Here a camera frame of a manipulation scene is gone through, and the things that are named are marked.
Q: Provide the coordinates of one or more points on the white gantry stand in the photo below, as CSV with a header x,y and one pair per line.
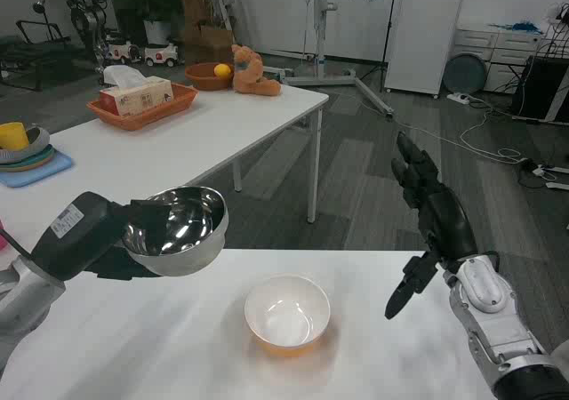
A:
x,y
319,31

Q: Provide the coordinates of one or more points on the orange rectangular tray basket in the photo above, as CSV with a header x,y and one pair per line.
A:
x,y
178,98

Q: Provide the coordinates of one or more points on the black tripod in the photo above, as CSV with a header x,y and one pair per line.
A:
x,y
390,22

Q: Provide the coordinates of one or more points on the orange teddy bear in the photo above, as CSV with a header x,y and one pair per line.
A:
x,y
249,73

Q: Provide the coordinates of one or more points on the shiny metal bowl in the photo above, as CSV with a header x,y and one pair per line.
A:
x,y
195,231

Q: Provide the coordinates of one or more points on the white tall cabinet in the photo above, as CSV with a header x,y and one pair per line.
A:
x,y
422,40

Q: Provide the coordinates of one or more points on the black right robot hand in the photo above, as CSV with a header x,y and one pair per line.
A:
x,y
444,218

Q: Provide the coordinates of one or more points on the yellow plastic cup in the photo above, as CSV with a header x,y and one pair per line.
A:
x,y
12,137

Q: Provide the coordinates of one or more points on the yellow lemon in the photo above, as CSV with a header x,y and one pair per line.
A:
x,y
222,70

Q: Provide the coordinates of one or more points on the white toy car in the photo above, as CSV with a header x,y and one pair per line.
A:
x,y
161,54
122,52

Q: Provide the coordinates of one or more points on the black computer case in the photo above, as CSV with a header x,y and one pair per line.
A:
x,y
535,86

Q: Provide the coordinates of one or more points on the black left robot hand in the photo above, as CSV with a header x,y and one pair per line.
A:
x,y
75,235

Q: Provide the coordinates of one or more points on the black treadmill frame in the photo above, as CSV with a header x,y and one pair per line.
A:
x,y
35,46

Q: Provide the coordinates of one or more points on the white table leg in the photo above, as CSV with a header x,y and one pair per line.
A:
x,y
314,164
238,175

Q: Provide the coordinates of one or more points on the tissue box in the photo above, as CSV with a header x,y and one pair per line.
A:
x,y
138,98

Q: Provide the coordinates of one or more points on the brown cardboard boxes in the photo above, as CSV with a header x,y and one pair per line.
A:
x,y
206,40

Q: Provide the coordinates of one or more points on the white plant pot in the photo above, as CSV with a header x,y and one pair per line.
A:
x,y
156,32

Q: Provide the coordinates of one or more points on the white power strip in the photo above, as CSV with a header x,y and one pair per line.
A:
x,y
458,98

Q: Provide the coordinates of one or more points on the power strip with plugs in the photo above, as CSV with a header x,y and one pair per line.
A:
x,y
544,171

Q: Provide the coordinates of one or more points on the white drawer cabinet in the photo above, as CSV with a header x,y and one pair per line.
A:
x,y
507,53

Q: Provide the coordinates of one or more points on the round orange basket bowl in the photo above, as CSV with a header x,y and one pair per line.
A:
x,y
200,80

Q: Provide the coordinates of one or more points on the background humanoid robot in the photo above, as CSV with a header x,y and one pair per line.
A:
x,y
86,13

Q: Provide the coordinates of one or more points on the round grey disc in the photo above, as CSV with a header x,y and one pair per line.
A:
x,y
466,74

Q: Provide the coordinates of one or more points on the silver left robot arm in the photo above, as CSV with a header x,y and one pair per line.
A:
x,y
22,302

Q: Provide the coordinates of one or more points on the stack of coloured plates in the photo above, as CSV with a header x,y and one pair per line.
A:
x,y
40,160

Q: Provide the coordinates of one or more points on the orange bowl white inside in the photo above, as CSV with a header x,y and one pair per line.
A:
x,y
286,315

